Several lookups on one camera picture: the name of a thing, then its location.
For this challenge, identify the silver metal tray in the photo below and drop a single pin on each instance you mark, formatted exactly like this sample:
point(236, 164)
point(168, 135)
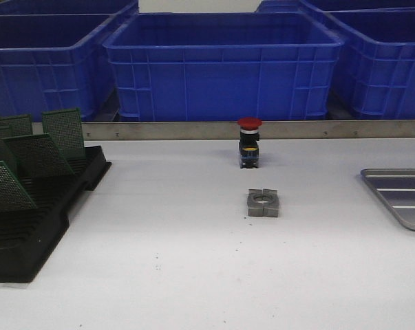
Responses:
point(395, 188)

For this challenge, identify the black slotted board rack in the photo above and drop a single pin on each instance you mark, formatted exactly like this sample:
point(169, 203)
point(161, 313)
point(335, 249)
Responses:
point(28, 237)

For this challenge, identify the red emergency stop button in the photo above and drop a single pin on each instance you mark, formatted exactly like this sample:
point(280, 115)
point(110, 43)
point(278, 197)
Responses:
point(248, 146)

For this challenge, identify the grey metal clamp block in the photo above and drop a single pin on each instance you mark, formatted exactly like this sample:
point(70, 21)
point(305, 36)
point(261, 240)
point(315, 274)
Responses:
point(263, 203)

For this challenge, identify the blue plastic crate centre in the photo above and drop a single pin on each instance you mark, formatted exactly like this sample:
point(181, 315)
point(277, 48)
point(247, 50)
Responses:
point(220, 67)

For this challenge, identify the blue plastic crate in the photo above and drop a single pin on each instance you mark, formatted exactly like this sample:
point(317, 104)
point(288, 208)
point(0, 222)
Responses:
point(220, 67)
point(375, 74)
point(50, 62)

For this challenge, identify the blue crate rear right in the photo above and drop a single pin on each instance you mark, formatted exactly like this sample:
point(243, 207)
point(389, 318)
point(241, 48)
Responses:
point(329, 5)

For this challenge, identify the blue plastic crate right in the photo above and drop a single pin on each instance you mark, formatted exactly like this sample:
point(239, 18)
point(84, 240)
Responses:
point(375, 74)

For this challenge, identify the blue plastic crate left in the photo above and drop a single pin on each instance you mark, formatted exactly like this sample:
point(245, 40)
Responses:
point(50, 62)

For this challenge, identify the green perfboard dark left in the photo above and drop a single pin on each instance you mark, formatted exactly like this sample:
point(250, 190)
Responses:
point(5, 153)

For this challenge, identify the blue crate rear left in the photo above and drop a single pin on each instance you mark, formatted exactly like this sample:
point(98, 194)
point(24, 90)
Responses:
point(67, 7)

